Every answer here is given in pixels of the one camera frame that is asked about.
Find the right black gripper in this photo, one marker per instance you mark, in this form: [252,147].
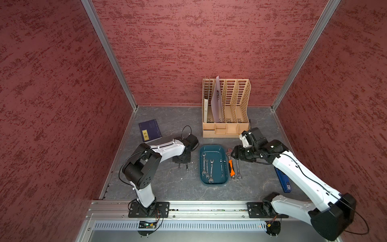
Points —
[238,150]

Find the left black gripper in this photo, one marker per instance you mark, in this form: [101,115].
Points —
[187,160]

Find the teal plastic storage tray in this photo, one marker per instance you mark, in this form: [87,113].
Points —
[215,152]

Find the orange handled adjustable wrench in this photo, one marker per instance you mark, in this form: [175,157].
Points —
[230,164]

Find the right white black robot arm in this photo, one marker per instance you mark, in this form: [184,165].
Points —
[328,211]

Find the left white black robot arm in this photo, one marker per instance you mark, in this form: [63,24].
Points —
[140,168]

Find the silver wrench in tray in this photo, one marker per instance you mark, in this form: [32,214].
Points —
[204,172]

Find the blue flat box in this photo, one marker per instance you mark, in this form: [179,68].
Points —
[284,181]

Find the dark purple notebook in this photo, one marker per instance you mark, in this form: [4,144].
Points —
[150,130]

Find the purple folder in organizer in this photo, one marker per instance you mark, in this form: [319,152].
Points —
[216,102]

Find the beige folder in organizer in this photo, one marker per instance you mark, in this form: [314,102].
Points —
[205,110]

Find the wooden desk file organizer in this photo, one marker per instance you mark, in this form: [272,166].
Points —
[235,99]

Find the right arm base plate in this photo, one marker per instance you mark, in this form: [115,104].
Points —
[257,210]

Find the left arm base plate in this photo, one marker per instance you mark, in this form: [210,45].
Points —
[155,210]

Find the aluminium front rail frame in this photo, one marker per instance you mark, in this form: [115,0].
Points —
[189,221]

